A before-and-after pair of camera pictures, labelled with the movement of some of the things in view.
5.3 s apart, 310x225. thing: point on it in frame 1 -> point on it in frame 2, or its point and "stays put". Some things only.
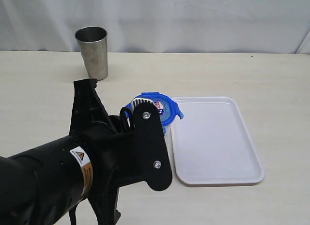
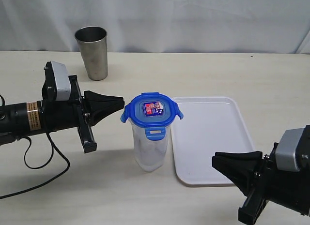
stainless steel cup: (93, 43) stays put
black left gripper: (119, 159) -> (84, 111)
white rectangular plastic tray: (212, 144) stays put
